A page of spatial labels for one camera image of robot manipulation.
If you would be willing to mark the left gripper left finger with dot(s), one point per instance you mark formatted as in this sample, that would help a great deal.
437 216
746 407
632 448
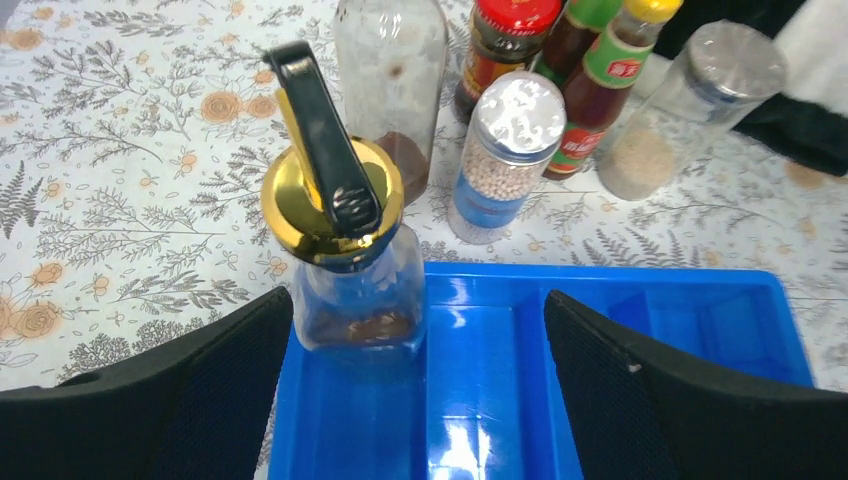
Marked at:
195 407

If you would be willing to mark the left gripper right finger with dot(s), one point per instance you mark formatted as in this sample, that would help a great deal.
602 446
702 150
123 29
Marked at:
641 409

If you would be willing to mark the blue divided plastic bin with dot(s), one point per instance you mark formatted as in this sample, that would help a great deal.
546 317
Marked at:
481 399

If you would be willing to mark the glass oil bottle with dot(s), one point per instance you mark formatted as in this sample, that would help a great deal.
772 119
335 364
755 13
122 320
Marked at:
335 202
391 58

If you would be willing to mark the tall glass spice canister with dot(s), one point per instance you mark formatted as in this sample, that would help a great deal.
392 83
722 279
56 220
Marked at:
723 72

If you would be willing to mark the metal lid shaker jar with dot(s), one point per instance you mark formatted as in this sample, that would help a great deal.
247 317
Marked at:
515 129

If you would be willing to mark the sauce bottle yellow cap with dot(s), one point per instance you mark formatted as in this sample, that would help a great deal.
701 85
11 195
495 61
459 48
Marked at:
580 23
596 91

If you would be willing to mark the floral fern tablecloth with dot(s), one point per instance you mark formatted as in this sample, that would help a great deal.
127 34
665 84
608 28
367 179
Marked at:
135 139

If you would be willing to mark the black white checkered pillow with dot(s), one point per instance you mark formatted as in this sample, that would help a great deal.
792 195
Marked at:
807 121

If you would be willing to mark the red lid chili jar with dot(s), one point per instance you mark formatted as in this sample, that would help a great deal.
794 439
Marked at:
505 35

